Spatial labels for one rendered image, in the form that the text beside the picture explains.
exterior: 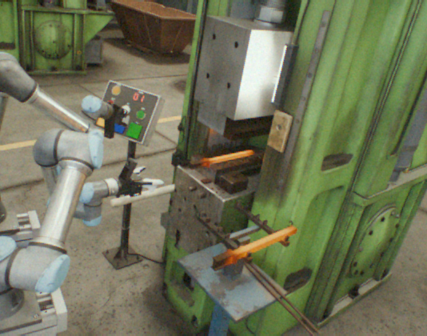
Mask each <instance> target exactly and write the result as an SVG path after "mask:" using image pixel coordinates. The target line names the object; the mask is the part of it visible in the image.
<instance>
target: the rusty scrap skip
mask: <svg viewBox="0 0 427 336"><path fill-rule="evenodd" d="M110 7H111V8H112V10H113V13H115V15H114V16H115V18H116V19H117V21H118V25H119V27H120V28H121V30H122V33H123V36H124V38H126V39H128V40H126V45H127V46H130V47H134V48H136V49H139V50H142V51H144V52H146V53H147V54H148V55H151V56H153V57H168V56H179V54H180V53H181V52H182V51H183V50H184V49H185V48H186V46H187V44H188V43H190V40H191V38H193V37H194V28H195V23H196V15H193V14H190V13H186V12H182V11H180V10H175V9H174V8H171V7H164V6H162V5H159V4H157V3H155V2H139V1H130V0H112V2H110ZM144 47H145V48H144ZM146 48H148V49H146ZM150 49H151V50H150Z"/></svg>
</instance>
